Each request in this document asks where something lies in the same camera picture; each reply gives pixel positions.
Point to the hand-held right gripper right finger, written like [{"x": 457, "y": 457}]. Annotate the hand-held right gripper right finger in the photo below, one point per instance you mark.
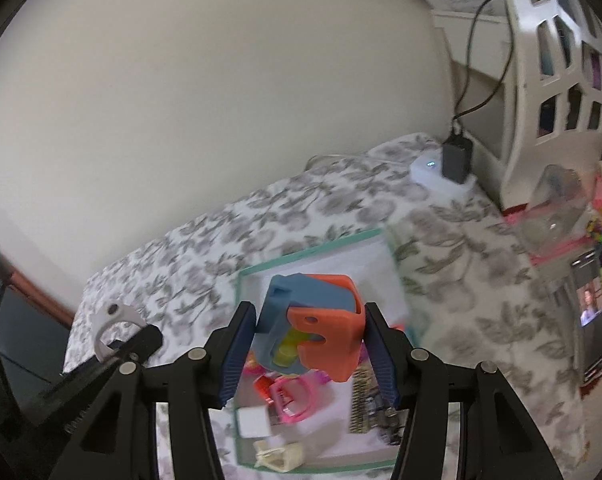
[{"x": 383, "y": 360}]

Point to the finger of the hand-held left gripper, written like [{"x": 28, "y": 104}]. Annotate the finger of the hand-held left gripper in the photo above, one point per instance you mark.
[{"x": 141, "y": 340}]

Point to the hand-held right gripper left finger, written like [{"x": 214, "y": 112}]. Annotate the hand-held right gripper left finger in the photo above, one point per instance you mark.
[{"x": 236, "y": 355}]

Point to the orange and blue plastic toy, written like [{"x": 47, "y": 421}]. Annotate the orange and blue plastic toy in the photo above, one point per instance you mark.
[{"x": 326, "y": 330}]

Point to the white charger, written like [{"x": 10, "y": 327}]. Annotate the white charger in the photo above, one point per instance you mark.
[{"x": 251, "y": 422}]

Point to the pink plastic wristband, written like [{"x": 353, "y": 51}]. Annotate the pink plastic wristband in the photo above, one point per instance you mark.
[{"x": 306, "y": 395}]

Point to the cream plastic toy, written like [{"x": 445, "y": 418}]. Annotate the cream plastic toy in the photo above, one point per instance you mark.
[{"x": 286, "y": 455}]

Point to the white tray with teal rim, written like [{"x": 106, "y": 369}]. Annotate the white tray with teal rim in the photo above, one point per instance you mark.
[{"x": 331, "y": 260}]

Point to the black monitor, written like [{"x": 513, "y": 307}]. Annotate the black monitor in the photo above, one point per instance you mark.
[{"x": 21, "y": 350}]

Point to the grey floral blanket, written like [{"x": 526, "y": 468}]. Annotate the grey floral blanket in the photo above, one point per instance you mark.
[{"x": 481, "y": 285}]

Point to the white power strip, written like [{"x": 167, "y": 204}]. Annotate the white power strip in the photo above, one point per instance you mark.
[{"x": 431, "y": 175}]

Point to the pink plastic tray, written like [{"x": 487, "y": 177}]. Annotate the pink plastic tray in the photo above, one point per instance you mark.
[{"x": 548, "y": 256}]

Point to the black smartphone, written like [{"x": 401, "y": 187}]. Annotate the black smartphone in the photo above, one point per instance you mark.
[{"x": 591, "y": 330}]

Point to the clear plastic container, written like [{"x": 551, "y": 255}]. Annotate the clear plastic container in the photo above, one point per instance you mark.
[{"x": 556, "y": 205}]

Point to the white shelf unit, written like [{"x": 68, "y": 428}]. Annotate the white shelf unit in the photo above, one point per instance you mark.
[{"x": 526, "y": 110}]

